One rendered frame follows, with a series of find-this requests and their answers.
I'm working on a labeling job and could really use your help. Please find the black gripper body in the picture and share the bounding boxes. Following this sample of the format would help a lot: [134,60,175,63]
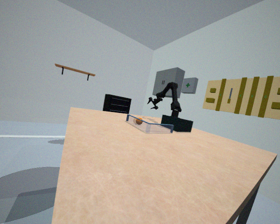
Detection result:
[149,97,158,109]

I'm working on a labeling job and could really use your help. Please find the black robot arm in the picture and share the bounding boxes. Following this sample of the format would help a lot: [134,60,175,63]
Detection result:
[156,82,181,118]

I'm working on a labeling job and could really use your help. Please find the low clear corner walls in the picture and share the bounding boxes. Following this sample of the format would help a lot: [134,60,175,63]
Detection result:
[126,115,174,133]

